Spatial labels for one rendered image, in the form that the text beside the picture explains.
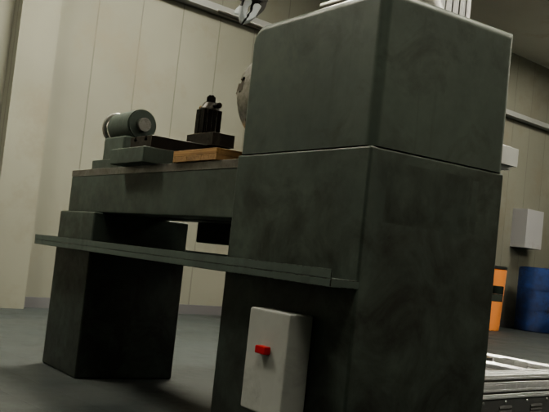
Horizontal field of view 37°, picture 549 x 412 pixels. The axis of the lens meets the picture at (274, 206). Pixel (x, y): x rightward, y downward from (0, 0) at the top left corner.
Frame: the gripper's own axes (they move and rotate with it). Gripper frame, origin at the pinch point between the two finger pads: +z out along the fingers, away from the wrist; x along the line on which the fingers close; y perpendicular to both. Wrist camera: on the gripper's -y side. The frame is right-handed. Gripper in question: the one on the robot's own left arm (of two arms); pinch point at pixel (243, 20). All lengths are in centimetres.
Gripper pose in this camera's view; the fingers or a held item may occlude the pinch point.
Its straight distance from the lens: 266.0
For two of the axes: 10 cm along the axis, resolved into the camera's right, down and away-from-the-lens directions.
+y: -5.7, -0.1, 8.2
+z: -3.8, 8.9, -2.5
